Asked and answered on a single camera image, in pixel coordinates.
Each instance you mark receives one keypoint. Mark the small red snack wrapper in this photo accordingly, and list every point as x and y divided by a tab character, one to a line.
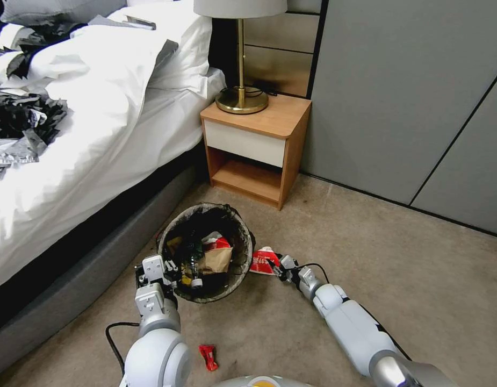
208	356

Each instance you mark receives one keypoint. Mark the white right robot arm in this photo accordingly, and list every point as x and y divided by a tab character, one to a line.
353	322

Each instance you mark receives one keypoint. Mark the white nightstand drawer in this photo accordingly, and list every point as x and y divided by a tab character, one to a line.
244	142

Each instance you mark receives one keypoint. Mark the brown padded headboard panel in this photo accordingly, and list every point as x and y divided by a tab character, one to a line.
278	44

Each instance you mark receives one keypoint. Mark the grey pillow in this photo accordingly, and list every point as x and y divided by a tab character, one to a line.
59	10

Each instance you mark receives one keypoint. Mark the red white package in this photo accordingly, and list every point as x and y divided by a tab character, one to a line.
261	261

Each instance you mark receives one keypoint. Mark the black white patterned blanket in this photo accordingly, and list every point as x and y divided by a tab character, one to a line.
22	117

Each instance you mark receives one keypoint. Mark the dark grey bed frame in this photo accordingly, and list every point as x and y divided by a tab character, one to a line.
91	262

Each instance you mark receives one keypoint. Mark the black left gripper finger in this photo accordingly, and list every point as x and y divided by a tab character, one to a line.
171	285
171	266

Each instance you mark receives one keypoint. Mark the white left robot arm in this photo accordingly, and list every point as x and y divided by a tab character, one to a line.
157	354

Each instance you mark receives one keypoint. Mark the white duvet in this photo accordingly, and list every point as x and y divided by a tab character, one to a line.
103	121

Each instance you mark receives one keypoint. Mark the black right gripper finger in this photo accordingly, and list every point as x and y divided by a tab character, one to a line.
277	263
277	272

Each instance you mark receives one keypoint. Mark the clear plastic bottle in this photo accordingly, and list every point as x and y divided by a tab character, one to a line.
193	270

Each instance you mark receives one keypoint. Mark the round trash bin black liner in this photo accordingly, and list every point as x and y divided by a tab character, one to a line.
240	242

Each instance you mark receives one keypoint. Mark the yellow snack wrapper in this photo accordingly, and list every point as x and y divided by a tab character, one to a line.
172	244

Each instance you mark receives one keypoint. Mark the white robot front shell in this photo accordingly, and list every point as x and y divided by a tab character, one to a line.
250	381

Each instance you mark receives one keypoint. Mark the brass table lamp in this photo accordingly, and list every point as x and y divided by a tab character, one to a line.
241	100

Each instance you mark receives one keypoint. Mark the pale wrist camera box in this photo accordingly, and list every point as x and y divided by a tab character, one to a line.
288	261
154	267

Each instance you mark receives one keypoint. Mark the brown paper bag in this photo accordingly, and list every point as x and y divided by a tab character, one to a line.
218	258

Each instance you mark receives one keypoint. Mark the grey wardrobe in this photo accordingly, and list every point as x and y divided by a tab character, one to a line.
401	100

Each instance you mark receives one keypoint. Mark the wooden nightstand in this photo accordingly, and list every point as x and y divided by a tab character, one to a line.
272	117

